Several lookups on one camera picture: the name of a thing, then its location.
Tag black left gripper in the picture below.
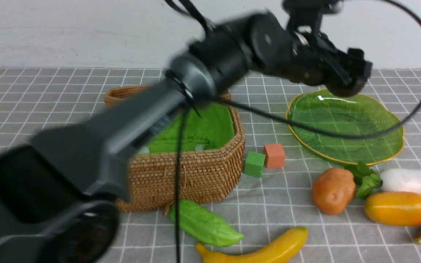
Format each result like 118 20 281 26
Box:
269 7 373 97

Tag orange yellow toy mango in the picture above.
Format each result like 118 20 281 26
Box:
364 192 421 226

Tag yellow toy banana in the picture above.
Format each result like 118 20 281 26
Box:
195 226 309 263

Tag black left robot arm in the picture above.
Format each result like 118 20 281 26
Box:
0 8 372 263

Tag green glass leaf plate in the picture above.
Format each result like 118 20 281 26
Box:
286 89 405 166

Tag orange foam cube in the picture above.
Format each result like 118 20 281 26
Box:
264 143 286 168

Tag green foam cube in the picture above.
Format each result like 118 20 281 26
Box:
243 151 266 178

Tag woven wicker basket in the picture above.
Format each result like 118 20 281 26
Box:
117 104 245 213

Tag grey checkered tablecloth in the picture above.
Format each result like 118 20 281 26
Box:
0 68 421 263

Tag brown toy potato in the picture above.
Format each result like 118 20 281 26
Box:
311 167 356 215

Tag white toy radish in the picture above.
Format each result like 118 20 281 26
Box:
344 162 421 199

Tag woven wicker basket lid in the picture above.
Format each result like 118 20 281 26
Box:
104 85 232 108

